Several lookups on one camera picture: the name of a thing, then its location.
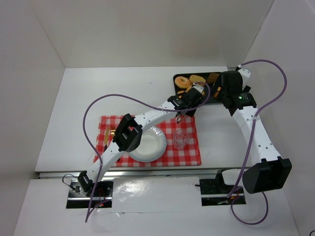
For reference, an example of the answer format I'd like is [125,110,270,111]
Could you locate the silver metal tongs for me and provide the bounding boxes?
[176,112,186,123]

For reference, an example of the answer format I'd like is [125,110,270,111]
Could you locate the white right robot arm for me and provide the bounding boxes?
[211,68,292,197]

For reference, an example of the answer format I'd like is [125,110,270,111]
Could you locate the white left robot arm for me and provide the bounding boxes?
[78,82,210,196]

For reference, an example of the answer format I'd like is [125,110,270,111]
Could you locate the black bread tray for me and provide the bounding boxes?
[173,72,222,104]

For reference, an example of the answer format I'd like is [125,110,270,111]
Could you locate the brown bread piece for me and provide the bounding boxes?
[206,73,220,85]

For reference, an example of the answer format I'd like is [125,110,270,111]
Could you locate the square toast slice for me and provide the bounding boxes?
[189,75,206,83]

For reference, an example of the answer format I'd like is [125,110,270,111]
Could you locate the clear drinking glass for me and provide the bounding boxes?
[172,129,190,150]

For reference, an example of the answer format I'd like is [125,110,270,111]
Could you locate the red white checkered cloth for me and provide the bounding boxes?
[96,116,202,168]

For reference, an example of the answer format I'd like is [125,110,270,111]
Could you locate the white round plate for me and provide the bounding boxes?
[129,126,167,163]

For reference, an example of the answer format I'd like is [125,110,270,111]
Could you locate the ring bagel bread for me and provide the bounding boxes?
[174,76,190,89]

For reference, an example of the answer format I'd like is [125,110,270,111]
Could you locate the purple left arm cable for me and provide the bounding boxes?
[82,83,211,223]

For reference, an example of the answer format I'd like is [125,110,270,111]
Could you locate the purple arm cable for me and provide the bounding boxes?
[227,59,288,225]
[82,83,211,223]

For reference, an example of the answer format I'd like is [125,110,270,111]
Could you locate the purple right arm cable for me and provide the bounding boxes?
[227,59,288,225]

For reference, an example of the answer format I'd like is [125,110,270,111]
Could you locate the gold knife black handle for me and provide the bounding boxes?
[103,127,110,151]

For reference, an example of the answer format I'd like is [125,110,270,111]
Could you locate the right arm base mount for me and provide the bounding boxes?
[194,171,246,207]

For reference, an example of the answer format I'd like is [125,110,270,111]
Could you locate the aluminium rail front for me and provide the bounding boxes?
[38,168,231,179]

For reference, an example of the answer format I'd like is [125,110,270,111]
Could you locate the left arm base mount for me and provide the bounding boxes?
[62,174,114,209]

